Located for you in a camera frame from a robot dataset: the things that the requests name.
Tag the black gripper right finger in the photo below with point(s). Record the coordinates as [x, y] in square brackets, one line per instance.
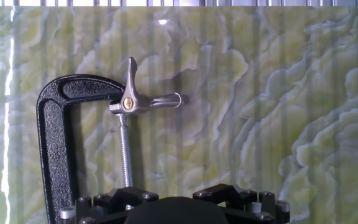
[247, 199]

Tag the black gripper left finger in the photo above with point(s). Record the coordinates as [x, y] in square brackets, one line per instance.
[104, 205]

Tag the green marble pattern mat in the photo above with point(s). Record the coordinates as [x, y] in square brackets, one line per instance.
[259, 124]

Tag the black C-clamp frame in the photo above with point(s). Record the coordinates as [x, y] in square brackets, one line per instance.
[53, 140]

